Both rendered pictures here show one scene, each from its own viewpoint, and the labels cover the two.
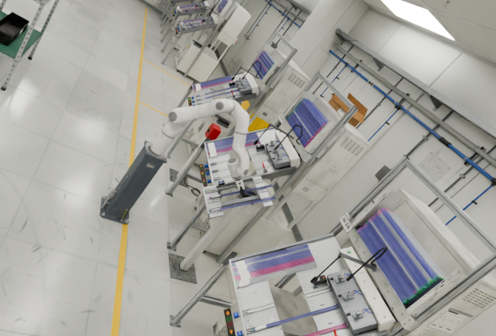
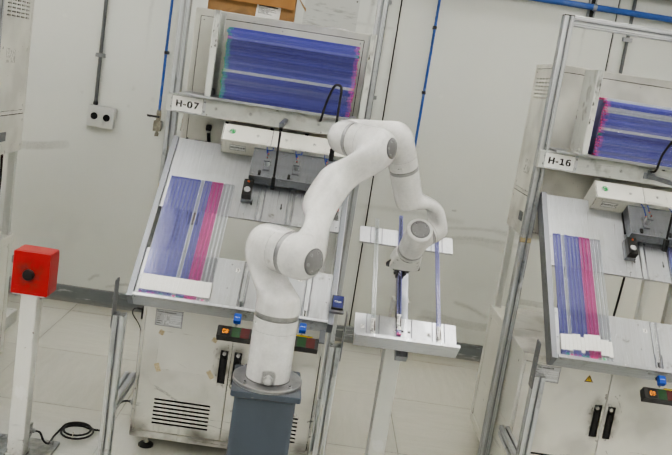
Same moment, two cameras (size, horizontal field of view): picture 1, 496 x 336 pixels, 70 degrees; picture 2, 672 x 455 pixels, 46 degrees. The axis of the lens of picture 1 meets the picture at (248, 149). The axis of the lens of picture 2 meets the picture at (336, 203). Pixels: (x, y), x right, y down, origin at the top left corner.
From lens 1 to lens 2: 277 cm
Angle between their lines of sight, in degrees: 60
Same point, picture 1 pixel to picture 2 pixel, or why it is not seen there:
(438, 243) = (659, 91)
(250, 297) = (633, 350)
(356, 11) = not seen: outside the picture
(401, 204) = (577, 81)
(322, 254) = (576, 224)
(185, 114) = (324, 231)
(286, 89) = (13, 42)
